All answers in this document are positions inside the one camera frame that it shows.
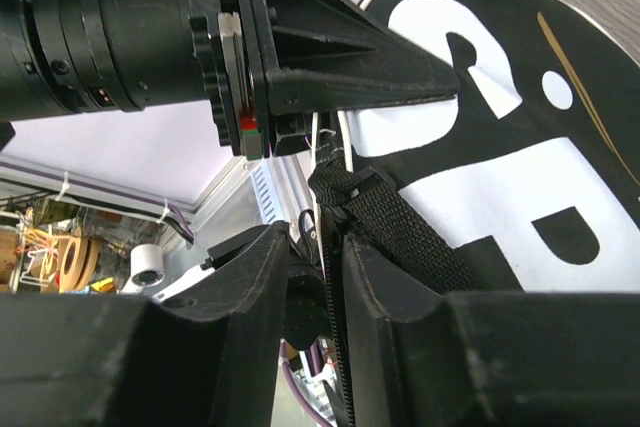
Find aluminium frame bars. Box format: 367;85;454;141
161;157;310;267

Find white slotted cable duct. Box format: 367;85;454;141
250;161;283;224

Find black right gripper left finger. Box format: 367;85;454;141
1;221;290;426

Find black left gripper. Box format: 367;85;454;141
1;0;270;160

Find black racket bag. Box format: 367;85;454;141
310;0;639;426

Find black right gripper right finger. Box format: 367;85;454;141
343;234;639;426

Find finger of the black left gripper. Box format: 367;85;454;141
252;0;459;115

